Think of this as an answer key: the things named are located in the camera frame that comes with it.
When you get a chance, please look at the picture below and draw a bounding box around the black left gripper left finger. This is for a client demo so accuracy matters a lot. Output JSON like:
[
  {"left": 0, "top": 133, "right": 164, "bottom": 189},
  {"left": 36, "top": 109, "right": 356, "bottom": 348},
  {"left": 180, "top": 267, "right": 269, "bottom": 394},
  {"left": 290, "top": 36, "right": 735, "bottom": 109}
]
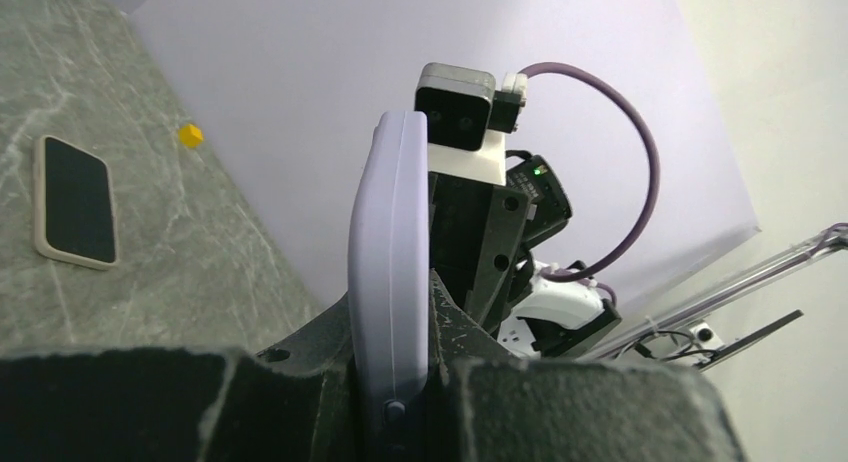
[{"left": 1, "top": 300, "right": 356, "bottom": 461}]

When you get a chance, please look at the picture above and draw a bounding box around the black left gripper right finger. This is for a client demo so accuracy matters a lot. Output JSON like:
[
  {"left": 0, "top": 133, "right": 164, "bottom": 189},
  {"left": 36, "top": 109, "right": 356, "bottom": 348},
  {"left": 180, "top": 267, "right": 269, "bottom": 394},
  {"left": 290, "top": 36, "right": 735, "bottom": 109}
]
[{"left": 427, "top": 273, "right": 747, "bottom": 461}]

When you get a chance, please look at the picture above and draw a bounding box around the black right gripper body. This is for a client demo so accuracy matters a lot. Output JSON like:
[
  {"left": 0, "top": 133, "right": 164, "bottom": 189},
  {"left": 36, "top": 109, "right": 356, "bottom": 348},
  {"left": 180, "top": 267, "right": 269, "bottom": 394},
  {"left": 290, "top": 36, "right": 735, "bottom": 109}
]
[{"left": 429, "top": 150, "right": 572, "bottom": 334}]

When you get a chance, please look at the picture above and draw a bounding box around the lavender phone case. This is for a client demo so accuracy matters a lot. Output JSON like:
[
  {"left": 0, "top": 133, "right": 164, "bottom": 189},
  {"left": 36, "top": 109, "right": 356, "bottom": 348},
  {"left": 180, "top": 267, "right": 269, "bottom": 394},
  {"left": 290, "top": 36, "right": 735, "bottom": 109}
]
[{"left": 347, "top": 111, "right": 429, "bottom": 461}]

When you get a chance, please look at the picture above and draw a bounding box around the phone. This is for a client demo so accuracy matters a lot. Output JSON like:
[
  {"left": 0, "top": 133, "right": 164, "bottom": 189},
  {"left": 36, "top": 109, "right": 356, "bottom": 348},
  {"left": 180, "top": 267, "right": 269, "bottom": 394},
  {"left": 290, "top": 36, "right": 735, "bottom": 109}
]
[{"left": 33, "top": 136, "right": 119, "bottom": 271}]

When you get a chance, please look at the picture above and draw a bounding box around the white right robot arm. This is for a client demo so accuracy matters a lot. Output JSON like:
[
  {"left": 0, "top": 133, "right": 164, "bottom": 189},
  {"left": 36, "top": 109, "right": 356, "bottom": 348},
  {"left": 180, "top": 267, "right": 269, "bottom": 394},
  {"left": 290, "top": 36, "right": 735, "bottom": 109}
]
[{"left": 429, "top": 151, "right": 621, "bottom": 359}]

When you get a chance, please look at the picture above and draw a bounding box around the small yellow cube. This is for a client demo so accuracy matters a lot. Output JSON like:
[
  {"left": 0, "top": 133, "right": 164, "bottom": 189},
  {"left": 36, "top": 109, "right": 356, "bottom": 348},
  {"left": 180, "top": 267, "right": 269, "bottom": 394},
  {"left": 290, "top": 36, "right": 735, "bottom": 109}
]
[{"left": 177, "top": 124, "right": 205, "bottom": 148}]

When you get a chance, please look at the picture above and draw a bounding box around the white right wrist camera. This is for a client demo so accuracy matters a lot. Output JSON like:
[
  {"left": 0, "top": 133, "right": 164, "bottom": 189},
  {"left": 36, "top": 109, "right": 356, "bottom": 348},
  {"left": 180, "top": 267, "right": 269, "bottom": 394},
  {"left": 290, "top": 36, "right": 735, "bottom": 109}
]
[{"left": 414, "top": 62, "right": 528, "bottom": 186}]

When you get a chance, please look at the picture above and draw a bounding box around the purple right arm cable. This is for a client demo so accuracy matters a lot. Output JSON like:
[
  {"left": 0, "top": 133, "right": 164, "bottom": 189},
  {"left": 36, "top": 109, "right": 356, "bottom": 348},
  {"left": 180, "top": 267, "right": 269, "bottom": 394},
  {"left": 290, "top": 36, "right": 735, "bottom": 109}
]
[{"left": 517, "top": 62, "right": 662, "bottom": 285}]

